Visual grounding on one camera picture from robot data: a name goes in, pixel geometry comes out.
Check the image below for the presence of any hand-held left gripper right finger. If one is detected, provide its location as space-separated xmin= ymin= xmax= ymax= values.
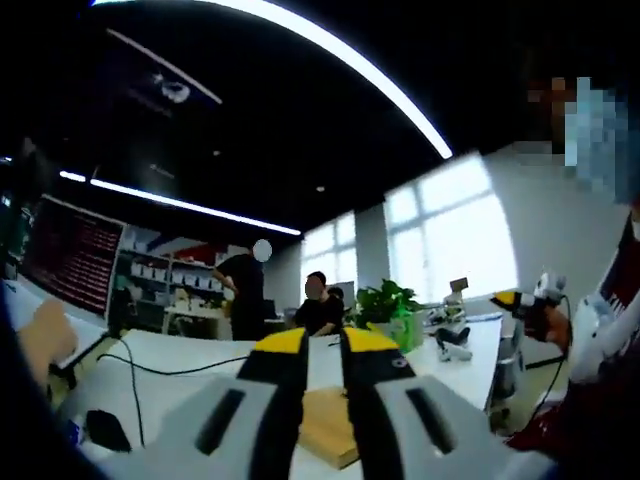
xmin=339 ymin=326 xmax=560 ymax=480

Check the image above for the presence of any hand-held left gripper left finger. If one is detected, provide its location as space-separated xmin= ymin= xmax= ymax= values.
xmin=97 ymin=327 xmax=311 ymax=480

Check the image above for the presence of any small wooden board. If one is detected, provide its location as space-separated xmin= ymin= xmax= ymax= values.
xmin=297 ymin=384 xmax=363 ymax=471

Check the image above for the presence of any person's right hand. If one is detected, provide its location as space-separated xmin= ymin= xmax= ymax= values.
xmin=524 ymin=303 xmax=572 ymax=347

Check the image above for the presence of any white chest-worn device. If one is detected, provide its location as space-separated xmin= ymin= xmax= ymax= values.
xmin=569 ymin=279 xmax=640 ymax=387

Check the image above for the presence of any black object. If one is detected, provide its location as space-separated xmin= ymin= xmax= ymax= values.
xmin=432 ymin=326 xmax=473 ymax=347

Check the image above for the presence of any grey chair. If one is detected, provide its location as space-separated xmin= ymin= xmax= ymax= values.
xmin=491 ymin=333 xmax=524 ymax=417

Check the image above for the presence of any person's torso maroon shirt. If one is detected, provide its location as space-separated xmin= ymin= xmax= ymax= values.
xmin=504 ymin=199 xmax=640 ymax=454

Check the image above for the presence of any white table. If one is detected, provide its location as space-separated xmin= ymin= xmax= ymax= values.
xmin=54 ymin=312 xmax=504 ymax=480

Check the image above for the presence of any large window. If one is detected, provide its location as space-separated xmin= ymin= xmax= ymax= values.
xmin=383 ymin=154 xmax=519 ymax=304

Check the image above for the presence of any green bottle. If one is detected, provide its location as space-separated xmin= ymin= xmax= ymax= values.
xmin=393 ymin=312 xmax=426 ymax=354

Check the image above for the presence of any white office desk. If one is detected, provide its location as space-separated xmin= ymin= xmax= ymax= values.
xmin=163 ymin=304 xmax=236 ymax=342

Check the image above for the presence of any black computer mouse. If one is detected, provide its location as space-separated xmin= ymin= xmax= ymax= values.
xmin=85 ymin=408 xmax=133 ymax=454

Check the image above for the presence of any potted green plant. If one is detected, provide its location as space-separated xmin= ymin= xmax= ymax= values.
xmin=354 ymin=278 xmax=427 ymax=332

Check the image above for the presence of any white side desk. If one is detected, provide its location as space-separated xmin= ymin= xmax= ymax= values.
xmin=0 ymin=279 xmax=109 ymax=372

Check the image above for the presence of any storage shelf with white bins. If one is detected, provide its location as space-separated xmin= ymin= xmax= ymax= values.
xmin=113 ymin=224 xmax=227 ymax=307

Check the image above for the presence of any small window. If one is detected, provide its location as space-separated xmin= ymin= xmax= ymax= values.
xmin=300 ymin=209 xmax=359 ymax=294

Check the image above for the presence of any ceiling light strip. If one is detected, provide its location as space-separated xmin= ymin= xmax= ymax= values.
xmin=91 ymin=0 xmax=454 ymax=161
xmin=58 ymin=169 xmax=304 ymax=237

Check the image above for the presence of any computer monitor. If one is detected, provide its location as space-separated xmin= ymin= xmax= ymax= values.
xmin=23 ymin=193 xmax=126 ymax=319

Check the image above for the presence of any hanging ceiling screen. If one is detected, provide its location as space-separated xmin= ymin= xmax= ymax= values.
xmin=103 ymin=27 xmax=224 ymax=119

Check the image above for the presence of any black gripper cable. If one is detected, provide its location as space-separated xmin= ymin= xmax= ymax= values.
xmin=528 ymin=294 xmax=574 ymax=427

